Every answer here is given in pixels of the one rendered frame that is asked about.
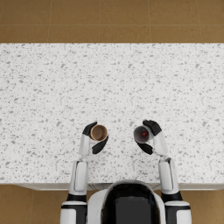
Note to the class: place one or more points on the red berry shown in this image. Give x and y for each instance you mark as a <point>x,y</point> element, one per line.
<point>144,134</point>

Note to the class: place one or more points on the grey cup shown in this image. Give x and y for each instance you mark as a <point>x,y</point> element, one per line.
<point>143,134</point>

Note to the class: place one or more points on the brown paper cup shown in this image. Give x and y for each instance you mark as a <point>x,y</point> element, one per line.
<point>98,132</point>

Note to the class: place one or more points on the robot body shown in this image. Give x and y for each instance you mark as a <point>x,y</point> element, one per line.
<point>127,202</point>

